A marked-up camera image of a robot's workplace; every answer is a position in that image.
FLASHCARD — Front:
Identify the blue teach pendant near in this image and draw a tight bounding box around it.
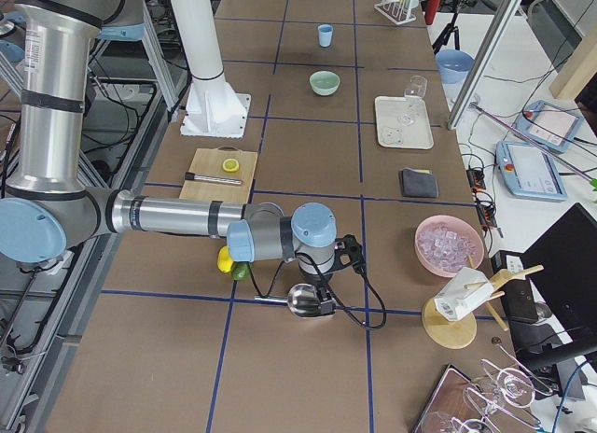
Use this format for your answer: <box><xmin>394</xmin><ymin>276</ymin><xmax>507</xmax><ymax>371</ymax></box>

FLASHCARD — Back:
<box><xmin>495</xmin><ymin>141</ymin><xmax>568</xmax><ymax>202</ymax></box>

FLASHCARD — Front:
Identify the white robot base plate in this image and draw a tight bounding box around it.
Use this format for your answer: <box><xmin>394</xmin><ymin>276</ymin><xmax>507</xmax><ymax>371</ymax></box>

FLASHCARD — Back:
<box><xmin>175</xmin><ymin>0</ymin><xmax>251</xmax><ymax>138</ymax></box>

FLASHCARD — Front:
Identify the pink bowl of ice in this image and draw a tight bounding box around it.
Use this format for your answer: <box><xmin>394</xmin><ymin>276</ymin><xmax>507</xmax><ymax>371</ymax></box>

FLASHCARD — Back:
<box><xmin>414</xmin><ymin>215</ymin><xmax>485</xmax><ymax>277</ymax></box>

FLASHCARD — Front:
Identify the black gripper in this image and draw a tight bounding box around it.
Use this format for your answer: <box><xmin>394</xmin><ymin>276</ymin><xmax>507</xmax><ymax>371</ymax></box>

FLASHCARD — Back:
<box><xmin>298</xmin><ymin>234</ymin><xmax>364</xmax><ymax>314</ymax></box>

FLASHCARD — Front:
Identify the black monitor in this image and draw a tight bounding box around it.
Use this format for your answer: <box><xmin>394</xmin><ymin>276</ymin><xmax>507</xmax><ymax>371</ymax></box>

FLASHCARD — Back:
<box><xmin>520</xmin><ymin>203</ymin><xmax>596</xmax><ymax>370</ymax></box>

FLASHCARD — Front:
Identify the light blue plastic cup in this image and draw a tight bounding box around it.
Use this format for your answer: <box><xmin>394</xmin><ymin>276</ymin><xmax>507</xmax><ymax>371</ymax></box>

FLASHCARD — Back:
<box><xmin>317</xmin><ymin>24</ymin><xmax>334</xmax><ymax>48</ymax></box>

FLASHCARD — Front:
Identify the wooden stand round base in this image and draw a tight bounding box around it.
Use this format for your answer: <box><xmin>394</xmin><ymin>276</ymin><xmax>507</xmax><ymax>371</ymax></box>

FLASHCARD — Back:
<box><xmin>422</xmin><ymin>265</ymin><xmax>544</xmax><ymax>349</ymax></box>

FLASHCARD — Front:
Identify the white wire cup rack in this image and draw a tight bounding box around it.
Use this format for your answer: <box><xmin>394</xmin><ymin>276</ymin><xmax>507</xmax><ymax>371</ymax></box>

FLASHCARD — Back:
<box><xmin>374</xmin><ymin>0</ymin><xmax>419</xmax><ymax>25</ymax></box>

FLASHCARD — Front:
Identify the folded grey cloth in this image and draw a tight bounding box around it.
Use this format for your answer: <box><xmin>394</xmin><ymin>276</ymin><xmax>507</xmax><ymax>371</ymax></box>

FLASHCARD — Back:
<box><xmin>399</xmin><ymin>168</ymin><xmax>439</xmax><ymax>198</ymax></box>

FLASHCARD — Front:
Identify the small yellow lemon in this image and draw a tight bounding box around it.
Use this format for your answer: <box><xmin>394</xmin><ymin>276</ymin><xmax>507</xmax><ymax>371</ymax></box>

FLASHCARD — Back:
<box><xmin>216</xmin><ymin>246</ymin><xmax>235</xmax><ymax>273</ymax></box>

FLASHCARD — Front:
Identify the blue teach pendant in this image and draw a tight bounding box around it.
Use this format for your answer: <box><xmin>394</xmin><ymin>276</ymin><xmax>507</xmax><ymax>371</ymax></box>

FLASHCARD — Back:
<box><xmin>514</xmin><ymin>100</ymin><xmax>584</xmax><ymax>153</ymax></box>
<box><xmin>495</xmin><ymin>141</ymin><xmax>568</xmax><ymax>202</ymax></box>

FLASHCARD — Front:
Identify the black camera tripod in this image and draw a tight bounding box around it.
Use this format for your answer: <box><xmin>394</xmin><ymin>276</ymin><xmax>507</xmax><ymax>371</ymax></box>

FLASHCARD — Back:
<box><xmin>432</xmin><ymin>0</ymin><xmax>462</xmax><ymax>55</ymax></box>

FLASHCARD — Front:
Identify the blue bowl with fork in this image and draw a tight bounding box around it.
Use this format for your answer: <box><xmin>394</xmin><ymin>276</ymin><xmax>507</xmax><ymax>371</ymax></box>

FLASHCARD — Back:
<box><xmin>435</xmin><ymin>49</ymin><xmax>475</xmax><ymax>84</ymax></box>

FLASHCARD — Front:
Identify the clear wine glass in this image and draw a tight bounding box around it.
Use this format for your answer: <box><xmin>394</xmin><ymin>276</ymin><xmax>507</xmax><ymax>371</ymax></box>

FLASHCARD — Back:
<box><xmin>398</xmin><ymin>75</ymin><xmax>427</xmax><ymax>126</ymax></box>

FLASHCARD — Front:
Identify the red cylinder bottle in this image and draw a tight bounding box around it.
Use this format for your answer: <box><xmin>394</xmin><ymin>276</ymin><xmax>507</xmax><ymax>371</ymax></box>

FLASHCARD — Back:
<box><xmin>424</xmin><ymin>0</ymin><xmax>441</xmax><ymax>25</ymax></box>

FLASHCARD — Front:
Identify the cream bear serving tray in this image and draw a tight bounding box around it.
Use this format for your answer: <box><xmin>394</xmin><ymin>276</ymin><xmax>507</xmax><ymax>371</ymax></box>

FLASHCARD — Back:
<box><xmin>374</xmin><ymin>96</ymin><xmax>434</xmax><ymax>150</ymax></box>

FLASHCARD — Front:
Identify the steel cylinder tool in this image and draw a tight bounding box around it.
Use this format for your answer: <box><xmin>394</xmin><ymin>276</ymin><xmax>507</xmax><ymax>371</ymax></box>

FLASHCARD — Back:
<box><xmin>184</xmin><ymin>172</ymin><xmax>243</xmax><ymax>186</ymax></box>

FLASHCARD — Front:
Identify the halved lemon slice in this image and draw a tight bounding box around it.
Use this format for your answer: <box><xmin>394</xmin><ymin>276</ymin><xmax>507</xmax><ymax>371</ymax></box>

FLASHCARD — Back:
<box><xmin>221</xmin><ymin>158</ymin><xmax>241</xmax><ymax>174</ymax></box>

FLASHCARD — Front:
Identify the white paper carton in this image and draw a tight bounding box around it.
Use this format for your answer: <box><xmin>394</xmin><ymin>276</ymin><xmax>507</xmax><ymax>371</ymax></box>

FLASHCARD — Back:
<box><xmin>433</xmin><ymin>267</ymin><xmax>493</xmax><ymax>322</ymax></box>

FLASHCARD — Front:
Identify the wooden cutting board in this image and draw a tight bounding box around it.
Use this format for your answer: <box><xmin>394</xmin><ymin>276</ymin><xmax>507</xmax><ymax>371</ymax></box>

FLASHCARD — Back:
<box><xmin>179</xmin><ymin>148</ymin><xmax>258</xmax><ymax>203</ymax></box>

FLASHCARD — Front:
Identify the green lime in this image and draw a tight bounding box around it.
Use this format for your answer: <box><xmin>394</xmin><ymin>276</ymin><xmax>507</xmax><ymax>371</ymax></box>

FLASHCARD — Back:
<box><xmin>230</xmin><ymin>262</ymin><xmax>252</xmax><ymax>282</ymax></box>

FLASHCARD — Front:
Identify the metal ice scoop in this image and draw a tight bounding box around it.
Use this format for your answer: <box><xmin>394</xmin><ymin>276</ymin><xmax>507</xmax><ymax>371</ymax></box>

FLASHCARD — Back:
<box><xmin>255</xmin><ymin>283</ymin><xmax>333</xmax><ymax>318</ymax></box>

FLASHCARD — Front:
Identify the blue teach pendant far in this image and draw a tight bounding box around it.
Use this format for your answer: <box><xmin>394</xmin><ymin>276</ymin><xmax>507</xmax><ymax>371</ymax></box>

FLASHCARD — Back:
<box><xmin>514</xmin><ymin>100</ymin><xmax>584</xmax><ymax>153</ymax></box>

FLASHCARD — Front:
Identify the green ceramic bowl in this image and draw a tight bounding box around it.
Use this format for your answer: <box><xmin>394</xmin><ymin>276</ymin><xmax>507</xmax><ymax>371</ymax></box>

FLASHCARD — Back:
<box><xmin>309</xmin><ymin>70</ymin><xmax>340</xmax><ymax>96</ymax></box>

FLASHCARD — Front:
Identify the hanging wine glasses rack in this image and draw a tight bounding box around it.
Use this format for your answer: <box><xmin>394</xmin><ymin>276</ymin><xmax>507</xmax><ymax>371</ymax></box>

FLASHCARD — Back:
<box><xmin>410</xmin><ymin>354</ymin><xmax>554</xmax><ymax>432</ymax></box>

